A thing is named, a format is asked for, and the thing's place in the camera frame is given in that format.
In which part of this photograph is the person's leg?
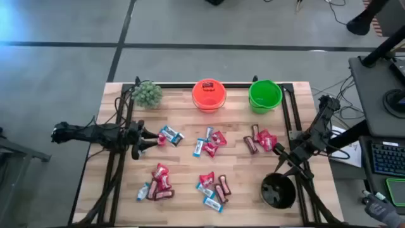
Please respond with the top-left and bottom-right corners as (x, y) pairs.
(363, 0), (392, 20)

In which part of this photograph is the dark grey keyboard desk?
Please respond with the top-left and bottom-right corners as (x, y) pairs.
(359, 136), (405, 216)

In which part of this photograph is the black monitor stand base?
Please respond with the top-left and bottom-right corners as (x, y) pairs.
(382, 89), (405, 115)

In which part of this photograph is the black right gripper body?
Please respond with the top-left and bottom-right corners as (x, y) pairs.
(273, 142), (315, 180)

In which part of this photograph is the person's shoe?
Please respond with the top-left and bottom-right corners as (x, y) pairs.
(346, 11), (371, 36)

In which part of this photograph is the artificial green potted plant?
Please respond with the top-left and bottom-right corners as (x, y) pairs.
(131, 80), (164, 110)

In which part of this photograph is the grey metal stand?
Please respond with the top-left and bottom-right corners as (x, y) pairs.
(0, 126), (52, 228)

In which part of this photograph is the black backlit keyboard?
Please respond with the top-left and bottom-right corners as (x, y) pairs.
(370, 141), (405, 177)

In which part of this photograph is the black diagonal pole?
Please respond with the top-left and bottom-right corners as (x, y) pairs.
(360, 24), (405, 68)
(325, 119), (370, 155)

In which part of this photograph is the white paper sheet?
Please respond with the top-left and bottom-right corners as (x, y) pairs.
(328, 125), (363, 168)

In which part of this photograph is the white green marker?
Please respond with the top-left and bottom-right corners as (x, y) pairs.
(362, 189), (387, 202)

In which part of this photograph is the black floor cable bundle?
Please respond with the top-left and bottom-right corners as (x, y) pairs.
(311, 74), (366, 123)

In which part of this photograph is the orange plastic bucket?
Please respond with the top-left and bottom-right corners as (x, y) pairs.
(191, 78), (228, 114)

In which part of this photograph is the dark grey cabinet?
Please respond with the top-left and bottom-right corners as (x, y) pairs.
(375, 0), (405, 37)

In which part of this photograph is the green plastic bucket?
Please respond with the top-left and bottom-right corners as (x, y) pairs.
(247, 79), (284, 115)

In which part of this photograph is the black plastic bucket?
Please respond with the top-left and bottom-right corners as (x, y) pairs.
(260, 172), (297, 210)

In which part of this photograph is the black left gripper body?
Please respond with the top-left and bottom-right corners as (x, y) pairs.
(125, 119), (146, 161)

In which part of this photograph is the person's gloved hand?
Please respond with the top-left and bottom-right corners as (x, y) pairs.
(363, 193), (402, 228)

